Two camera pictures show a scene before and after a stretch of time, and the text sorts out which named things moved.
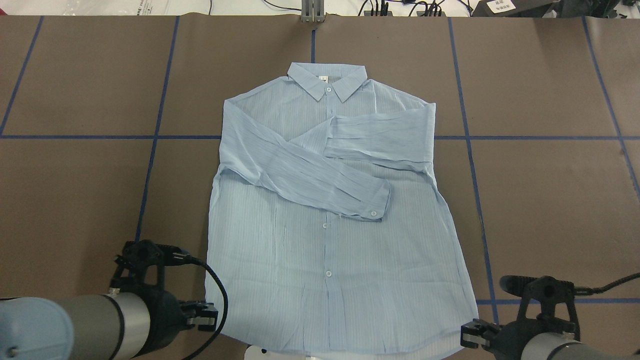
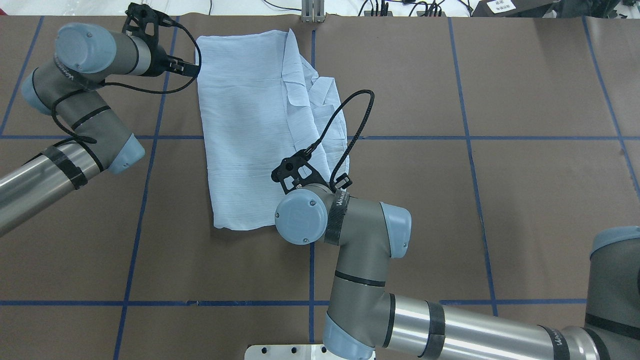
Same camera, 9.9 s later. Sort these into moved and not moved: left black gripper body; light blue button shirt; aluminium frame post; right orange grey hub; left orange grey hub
Moved: left black gripper body; light blue button shirt
Not moved: aluminium frame post; right orange grey hub; left orange grey hub
